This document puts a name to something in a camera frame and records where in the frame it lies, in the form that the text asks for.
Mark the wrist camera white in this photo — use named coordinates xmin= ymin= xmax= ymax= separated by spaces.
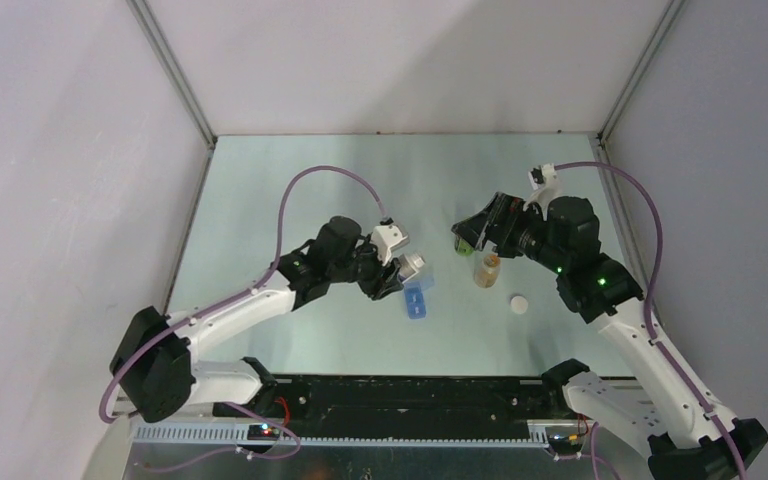
xmin=370 ymin=219 xmax=409 ymax=265
xmin=527 ymin=163 xmax=562 ymax=213

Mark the blue pill organizer box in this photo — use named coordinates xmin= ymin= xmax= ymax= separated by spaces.
xmin=403 ymin=274 xmax=435 ymax=320

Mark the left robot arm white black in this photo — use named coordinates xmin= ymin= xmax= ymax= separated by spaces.
xmin=110 ymin=216 xmax=426 ymax=423

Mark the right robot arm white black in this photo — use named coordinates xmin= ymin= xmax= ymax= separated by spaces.
xmin=451 ymin=193 xmax=768 ymax=479

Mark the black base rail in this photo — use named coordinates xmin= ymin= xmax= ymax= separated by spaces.
xmin=248 ymin=375 xmax=578 ymax=440

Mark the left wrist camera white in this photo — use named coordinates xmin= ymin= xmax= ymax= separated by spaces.
xmin=370 ymin=219 xmax=409 ymax=265

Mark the controller board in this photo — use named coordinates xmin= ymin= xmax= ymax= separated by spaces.
xmin=548 ymin=434 xmax=588 ymax=456
xmin=246 ymin=424 xmax=284 ymax=442

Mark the right controller board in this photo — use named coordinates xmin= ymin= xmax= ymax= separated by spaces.
xmin=548 ymin=434 xmax=588 ymax=456

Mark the aluminium frame post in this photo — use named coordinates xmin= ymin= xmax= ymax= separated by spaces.
xmin=598 ymin=0 xmax=688 ymax=144
xmin=126 ymin=0 xmax=218 ymax=150

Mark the white bottle cap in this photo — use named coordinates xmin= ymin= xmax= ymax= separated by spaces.
xmin=509 ymin=295 xmax=529 ymax=315

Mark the clear amber pill bottle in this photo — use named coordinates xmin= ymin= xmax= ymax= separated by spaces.
xmin=473 ymin=253 xmax=501 ymax=288

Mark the right aluminium frame post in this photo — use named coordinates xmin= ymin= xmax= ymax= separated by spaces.
xmin=598 ymin=0 xmax=688 ymax=144

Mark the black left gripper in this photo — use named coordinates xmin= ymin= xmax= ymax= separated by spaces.
xmin=328 ymin=234 xmax=403 ymax=301

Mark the left aluminium frame post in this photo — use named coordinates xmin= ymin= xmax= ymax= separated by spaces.
xmin=126 ymin=0 xmax=218 ymax=150

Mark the grey slotted cable duct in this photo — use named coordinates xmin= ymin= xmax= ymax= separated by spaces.
xmin=131 ymin=423 xmax=549 ymax=448

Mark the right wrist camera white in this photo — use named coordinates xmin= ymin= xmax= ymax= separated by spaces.
xmin=527 ymin=163 xmax=562 ymax=213

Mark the left controller board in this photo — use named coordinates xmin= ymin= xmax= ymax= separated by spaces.
xmin=246 ymin=424 xmax=284 ymax=442

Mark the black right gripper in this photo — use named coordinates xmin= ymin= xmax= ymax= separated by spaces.
xmin=451 ymin=191 xmax=569 ymax=274

